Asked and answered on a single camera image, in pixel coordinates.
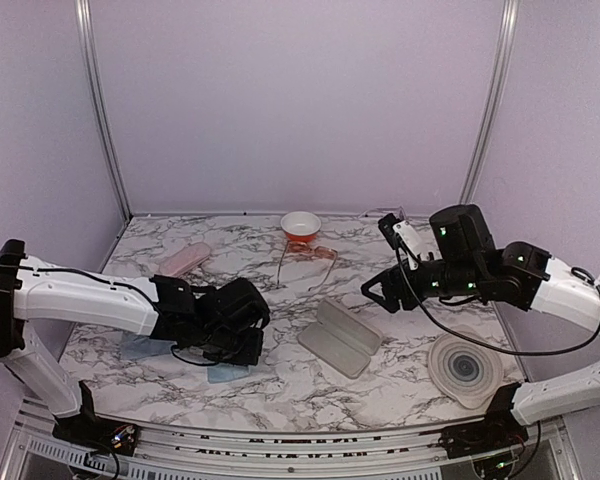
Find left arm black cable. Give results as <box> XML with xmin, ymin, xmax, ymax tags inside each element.
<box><xmin>0</xmin><ymin>262</ymin><xmax>241</xmax><ymax>366</ymax></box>

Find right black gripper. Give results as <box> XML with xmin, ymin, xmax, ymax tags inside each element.
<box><xmin>361</xmin><ymin>258</ymin><xmax>484</xmax><ymax>313</ymax></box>

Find pink hard glasses case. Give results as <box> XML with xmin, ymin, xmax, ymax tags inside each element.
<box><xmin>298</xmin><ymin>298</ymin><xmax>383</xmax><ymax>379</ymax></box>

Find light blue cleaning cloth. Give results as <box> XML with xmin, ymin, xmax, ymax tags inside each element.
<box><xmin>120</xmin><ymin>332</ymin><xmax>250</xmax><ymax>384</ymax></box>

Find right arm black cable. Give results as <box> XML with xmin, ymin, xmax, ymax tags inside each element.
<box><xmin>397</xmin><ymin>234</ymin><xmax>600</xmax><ymax>356</ymax></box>

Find right aluminium frame post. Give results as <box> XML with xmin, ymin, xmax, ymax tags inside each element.
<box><xmin>459</xmin><ymin>0</ymin><xmax>521</xmax><ymax>204</ymax></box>

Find pink transparent sunglasses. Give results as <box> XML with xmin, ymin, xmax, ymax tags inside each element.
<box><xmin>276</xmin><ymin>241</ymin><xmax>339</xmax><ymax>291</ymax></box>

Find aluminium frame post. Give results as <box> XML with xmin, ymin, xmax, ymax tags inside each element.
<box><xmin>74</xmin><ymin>0</ymin><xmax>133</xmax><ymax>224</ymax></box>
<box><xmin>459</xmin><ymin>0</ymin><xmax>521</xmax><ymax>204</ymax></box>

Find pink soft glasses case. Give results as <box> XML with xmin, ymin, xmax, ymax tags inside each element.
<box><xmin>158</xmin><ymin>242</ymin><xmax>211</xmax><ymax>277</ymax></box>

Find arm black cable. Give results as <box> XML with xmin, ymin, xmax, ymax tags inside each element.
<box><xmin>397</xmin><ymin>234</ymin><xmax>600</xmax><ymax>356</ymax></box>
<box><xmin>0</xmin><ymin>262</ymin><xmax>241</xmax><ymax>366</ymax></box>

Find orange white bowl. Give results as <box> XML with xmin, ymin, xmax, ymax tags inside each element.
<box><xmin>280</xmin><ymin>211</ymin><xmax>322</xmax><ymax>243</ymax></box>

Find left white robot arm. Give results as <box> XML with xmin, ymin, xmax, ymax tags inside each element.
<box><xmin>0</xmin><ymin>239</ymin><xmax>270</xmax><ymax>455</ymax></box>

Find front aluminium rail base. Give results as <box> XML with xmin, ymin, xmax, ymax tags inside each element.
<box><xmin>0</xmin><ymin>398</ymin><xmax>581</xmax><ymax>479</ymax></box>

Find grey swirl ceramic plate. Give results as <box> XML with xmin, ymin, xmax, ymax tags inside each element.
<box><xmin>427</xmin><ymin>333</ymin><xmax>504</xmax><ymax>410</ymax></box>

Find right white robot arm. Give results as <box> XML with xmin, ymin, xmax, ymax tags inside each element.
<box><xmin>361</xmin><ymin>204</ymin><xmax>600</xmax><ymax>458</ymax></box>

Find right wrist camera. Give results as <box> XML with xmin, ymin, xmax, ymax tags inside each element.
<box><xmin>378</xmin><ymin>213</ymin><xmax>435</xmax><ymax>270</ymax></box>

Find left aluminium frame post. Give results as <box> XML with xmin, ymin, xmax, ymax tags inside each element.
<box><xmin>74</xmin><ymin>0</ymin><xmax>133</xmax><ymax>224</ymax></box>

